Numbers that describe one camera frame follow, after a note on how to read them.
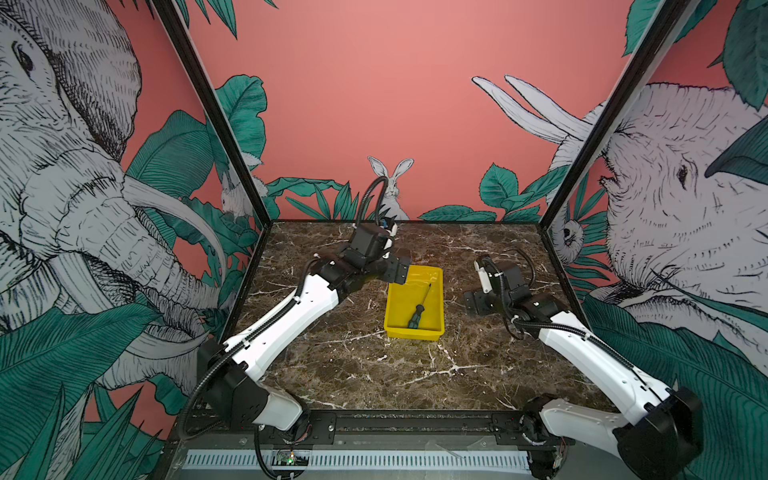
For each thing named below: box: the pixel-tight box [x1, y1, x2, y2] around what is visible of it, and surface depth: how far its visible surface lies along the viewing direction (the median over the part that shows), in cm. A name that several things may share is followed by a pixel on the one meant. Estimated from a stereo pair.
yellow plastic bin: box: [384, 265, 445, 341], surface depth 95 cm
